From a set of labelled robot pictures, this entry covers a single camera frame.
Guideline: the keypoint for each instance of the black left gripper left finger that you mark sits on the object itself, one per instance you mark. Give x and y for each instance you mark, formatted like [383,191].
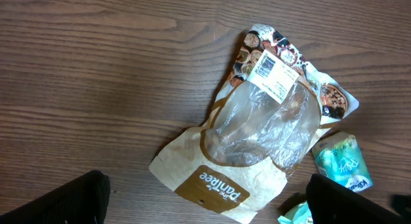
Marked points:
[82,200]

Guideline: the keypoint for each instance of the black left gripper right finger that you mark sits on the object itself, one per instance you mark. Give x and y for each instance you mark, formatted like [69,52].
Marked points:
[332,203]

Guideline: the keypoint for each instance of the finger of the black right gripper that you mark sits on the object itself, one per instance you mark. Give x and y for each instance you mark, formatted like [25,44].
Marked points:
[401,204]

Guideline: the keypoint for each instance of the large teal wipes pack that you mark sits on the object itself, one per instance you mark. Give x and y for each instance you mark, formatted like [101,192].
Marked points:
[300,214]

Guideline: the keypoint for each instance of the teal tissue pack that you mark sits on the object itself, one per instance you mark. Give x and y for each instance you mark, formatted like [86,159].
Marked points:
[339,158]

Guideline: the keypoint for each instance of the beige brown bread bag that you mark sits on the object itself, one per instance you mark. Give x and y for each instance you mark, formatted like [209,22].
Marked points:
[273,108]

